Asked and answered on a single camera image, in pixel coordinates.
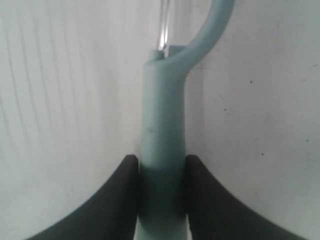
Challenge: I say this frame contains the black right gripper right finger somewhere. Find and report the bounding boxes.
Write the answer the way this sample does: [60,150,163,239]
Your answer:
[185,155,290,240]

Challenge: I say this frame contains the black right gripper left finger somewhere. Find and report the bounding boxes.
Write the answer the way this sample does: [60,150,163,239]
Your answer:
[31,154,139,240]

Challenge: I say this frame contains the teal handled peeler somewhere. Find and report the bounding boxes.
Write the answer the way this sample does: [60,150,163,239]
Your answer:
[136,0,235,240]

